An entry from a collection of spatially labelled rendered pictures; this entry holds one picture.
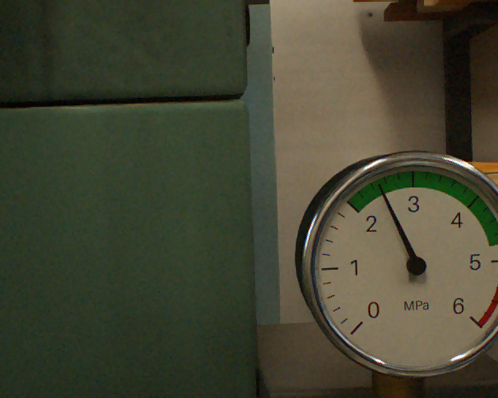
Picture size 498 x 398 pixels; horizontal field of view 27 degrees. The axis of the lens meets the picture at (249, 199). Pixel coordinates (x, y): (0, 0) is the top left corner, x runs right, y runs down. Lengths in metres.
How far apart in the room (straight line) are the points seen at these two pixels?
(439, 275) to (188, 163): 0.10
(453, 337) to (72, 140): 0.14
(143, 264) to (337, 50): 2.47
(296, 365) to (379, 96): 2.46
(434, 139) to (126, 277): 2.49
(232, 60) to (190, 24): 0.02
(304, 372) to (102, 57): 0.12
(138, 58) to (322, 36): 2.46
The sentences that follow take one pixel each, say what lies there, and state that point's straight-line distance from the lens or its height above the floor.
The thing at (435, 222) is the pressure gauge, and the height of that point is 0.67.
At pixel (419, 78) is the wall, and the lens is 2.81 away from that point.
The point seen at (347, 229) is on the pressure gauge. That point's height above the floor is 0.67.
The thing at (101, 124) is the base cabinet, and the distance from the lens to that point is 0.34.
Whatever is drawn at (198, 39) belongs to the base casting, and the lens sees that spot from 0.34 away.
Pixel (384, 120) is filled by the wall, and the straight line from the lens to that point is 2.80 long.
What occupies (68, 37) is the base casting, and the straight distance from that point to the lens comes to 0.35.
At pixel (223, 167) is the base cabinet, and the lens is 0.34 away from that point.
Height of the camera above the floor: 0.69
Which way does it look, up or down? 3 degrees down
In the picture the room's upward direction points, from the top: 2 degrees counter-clockwise
